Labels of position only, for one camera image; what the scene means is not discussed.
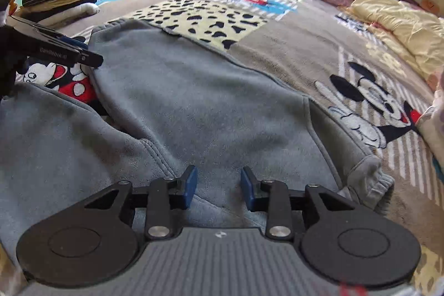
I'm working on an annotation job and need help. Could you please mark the grey fleece sweatpants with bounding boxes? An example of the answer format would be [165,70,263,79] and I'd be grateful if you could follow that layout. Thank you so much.
[1,20,394,255]

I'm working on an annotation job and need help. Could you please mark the Mickey Mouse grey bed blanket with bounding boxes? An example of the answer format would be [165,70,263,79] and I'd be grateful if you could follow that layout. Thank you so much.
[0,0,444,286]

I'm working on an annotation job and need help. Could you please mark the cream yellow quilt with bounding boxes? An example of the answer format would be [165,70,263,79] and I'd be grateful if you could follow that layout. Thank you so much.
[348,0,443,80]

